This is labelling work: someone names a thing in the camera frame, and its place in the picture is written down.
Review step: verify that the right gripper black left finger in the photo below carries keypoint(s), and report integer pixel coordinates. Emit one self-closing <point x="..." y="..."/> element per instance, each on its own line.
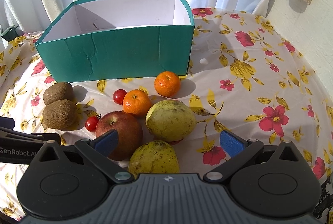
<point x="96" y="152"/>

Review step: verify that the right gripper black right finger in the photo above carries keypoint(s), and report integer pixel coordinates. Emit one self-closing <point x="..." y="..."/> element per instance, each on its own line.
<point x="242" y="153"/>

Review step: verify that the brownish yellow pear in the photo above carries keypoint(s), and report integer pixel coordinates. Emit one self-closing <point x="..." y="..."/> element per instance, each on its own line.
<point x="156" y="156"/>

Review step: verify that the lower cherry tomato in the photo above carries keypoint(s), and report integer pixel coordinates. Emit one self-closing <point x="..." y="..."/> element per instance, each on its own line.
<point x="91" y="123"/>

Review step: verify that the cherry tomato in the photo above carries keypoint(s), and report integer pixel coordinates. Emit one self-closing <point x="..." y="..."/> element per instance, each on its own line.
<point x="91" y="123"/>
<point x="118" y="96"/>

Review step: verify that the red apple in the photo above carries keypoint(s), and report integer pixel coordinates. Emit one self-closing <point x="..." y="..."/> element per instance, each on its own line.
<point x="129" y="130"/>

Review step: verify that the lower brown kiwi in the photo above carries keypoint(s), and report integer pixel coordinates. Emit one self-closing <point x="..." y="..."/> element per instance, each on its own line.
<point x="59" y="114"/>

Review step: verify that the brown kiwi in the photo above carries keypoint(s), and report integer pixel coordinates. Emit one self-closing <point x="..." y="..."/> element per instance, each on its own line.
<point x="59" y="114"/>
<point x="58" y="91"/>

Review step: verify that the upper cherry tomato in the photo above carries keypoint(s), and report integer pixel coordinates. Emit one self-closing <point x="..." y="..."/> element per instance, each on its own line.
<point x="118" y="96"/>

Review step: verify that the lower orange tangerine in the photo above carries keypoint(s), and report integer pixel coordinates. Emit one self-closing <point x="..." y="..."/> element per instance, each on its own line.
<point x="137" y="103"/>

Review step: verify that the orange tangerine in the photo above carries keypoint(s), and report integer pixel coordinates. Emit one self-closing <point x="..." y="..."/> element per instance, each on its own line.
<point x="167" y="84"/>
<point x="137" y="103"/>

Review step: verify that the upper brown kiwi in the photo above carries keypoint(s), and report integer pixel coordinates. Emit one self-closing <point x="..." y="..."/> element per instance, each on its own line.
<point x="58" y="91"/>

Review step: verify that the large green-yellow pear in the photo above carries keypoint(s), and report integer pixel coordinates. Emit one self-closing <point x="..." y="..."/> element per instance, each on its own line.
<point x="170" y="120"/>

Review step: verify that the upper orange tangerine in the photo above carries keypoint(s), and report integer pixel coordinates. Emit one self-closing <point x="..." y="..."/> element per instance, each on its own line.
<point x="167" y="84"/>

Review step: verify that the dark green object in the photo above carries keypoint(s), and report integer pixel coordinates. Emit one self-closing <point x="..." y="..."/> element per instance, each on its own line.
<point x="11" y="33"/>

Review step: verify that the teal cardboard box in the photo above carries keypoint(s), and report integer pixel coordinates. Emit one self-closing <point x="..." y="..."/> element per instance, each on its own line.
<point x="111" y="39"/>

